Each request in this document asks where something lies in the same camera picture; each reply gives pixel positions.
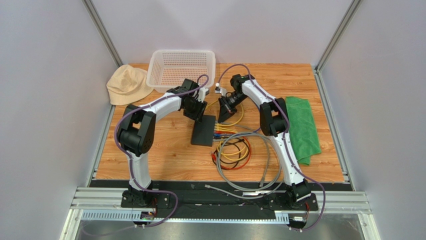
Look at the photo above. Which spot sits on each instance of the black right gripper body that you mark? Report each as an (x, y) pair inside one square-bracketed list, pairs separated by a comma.
[(228, 104)]

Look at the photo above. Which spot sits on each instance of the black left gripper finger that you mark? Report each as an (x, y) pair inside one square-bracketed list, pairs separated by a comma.
[(198, 119), (201, 113)]

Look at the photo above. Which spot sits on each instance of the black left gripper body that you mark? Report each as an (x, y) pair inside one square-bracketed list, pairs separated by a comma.
[(194, 108)]

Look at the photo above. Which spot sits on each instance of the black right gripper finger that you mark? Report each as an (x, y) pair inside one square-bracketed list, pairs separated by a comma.
[(224, 106), (223, 118)]

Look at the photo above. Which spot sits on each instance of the black network switch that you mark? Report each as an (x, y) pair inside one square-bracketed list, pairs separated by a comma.
[(203, 132)]

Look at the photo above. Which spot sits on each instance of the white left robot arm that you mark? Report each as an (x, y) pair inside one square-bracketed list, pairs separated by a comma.
[(135, 133)]

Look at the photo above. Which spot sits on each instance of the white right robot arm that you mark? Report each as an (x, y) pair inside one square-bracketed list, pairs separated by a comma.
[(274, 124)]

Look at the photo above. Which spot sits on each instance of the white perforated plastic basket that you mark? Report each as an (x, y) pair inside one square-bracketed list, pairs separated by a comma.
[(168, 68)]

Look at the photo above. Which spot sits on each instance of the cream bucket hat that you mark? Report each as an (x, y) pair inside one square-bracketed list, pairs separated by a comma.
[(127, 85)]

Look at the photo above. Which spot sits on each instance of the green cloth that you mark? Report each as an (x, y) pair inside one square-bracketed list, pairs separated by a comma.
[(303, 131)]

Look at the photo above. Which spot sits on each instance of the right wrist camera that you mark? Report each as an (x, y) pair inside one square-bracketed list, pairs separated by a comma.
[(220, 90)]

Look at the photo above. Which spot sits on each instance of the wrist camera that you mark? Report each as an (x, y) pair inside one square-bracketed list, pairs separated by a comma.
[(220, 90), (202, 93)]

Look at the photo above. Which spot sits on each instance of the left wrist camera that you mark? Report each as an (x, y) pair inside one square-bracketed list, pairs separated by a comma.
[(202, 93)]

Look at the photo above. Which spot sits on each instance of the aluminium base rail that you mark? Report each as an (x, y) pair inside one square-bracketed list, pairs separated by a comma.
[(211, 206)]

